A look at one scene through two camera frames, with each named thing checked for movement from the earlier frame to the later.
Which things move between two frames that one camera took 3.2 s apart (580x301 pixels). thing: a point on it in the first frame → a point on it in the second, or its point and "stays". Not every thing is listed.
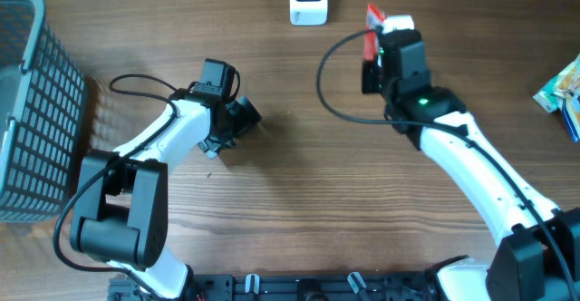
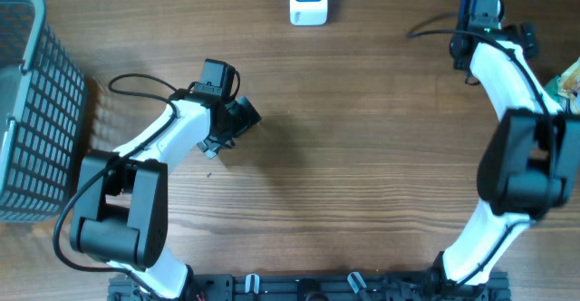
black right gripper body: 373,79 → 450,46
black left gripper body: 238,119 stays
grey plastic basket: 43,100 stays
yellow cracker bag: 567,88 stays
